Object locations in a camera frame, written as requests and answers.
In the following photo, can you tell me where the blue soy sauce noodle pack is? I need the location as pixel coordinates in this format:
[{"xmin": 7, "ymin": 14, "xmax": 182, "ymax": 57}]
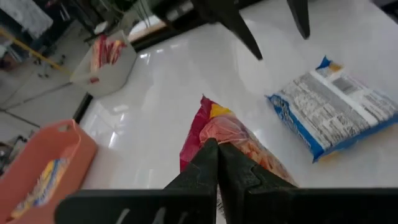
[
  {"xmin": 266, "ymin": 55, "xmax": 398, "ymax": 164},
  {"xmin": 9, "ymin": 157, "xmax": 70, "ymax": 220}
]

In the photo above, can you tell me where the red noodle pack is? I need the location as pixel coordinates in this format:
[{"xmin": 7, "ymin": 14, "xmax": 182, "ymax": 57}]
[
  {"xmin": 98, "ymin": 34, "xmax": 114, "ymax": 68},
  {"xmin": 90, "ymin": 39, "xmax": 101, "ymax": 74}
]

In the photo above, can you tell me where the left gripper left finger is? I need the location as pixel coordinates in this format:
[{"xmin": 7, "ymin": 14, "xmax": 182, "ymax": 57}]
[{"xmin": 55, "ymin": 138, "xmax": 220, "ymax": 224}]

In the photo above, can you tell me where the orange-red noodle pack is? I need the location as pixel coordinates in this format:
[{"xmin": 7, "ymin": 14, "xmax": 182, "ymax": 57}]
[{"xmin": 110, "ymin": 39, "xmax": 127, "ymax": 65}]

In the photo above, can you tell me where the black computer tower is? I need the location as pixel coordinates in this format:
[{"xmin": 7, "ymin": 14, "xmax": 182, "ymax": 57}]
[{"xmin": 46, "ymin": 0, "xmax": 125, "ymax": 38}]

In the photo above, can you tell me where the plywood table board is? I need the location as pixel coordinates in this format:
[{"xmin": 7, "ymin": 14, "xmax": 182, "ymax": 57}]
[{"xmin": 127, "ymin": 20, "xmax": 167, "ymax": 43}]

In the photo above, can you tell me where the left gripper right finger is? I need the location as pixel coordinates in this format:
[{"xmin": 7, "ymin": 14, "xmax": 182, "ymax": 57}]
[{"xmin": 218, "ymin": 142, "xmax": 398, "ymax": 224}]

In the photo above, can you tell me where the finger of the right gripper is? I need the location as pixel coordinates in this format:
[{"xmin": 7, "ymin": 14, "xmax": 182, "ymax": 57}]
[
  {"xmin": 286, "ymin": 0, "xmax": 311, "ymax": 40},
  {"xmin": 217, "ymin": 9, "xmax": 264, "ymax": 61}
]

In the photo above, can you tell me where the white plastic bin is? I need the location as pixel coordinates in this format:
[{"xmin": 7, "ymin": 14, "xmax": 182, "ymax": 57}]
[{"xmin": 70, "ymin": 29, "xmax": 137, "ymax": 99}]

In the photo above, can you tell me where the orange plastic bin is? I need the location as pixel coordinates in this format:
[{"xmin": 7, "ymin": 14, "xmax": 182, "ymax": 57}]
[{"xmin": 0, "ymin": 119, "xmax": 99, "ymax": 224}]

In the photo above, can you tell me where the maroon noodle pack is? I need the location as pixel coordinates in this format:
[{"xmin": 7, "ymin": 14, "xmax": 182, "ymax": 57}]
[{"xmin": 179, "ymin": 94, "xmax": 299, "ymax": 187}]

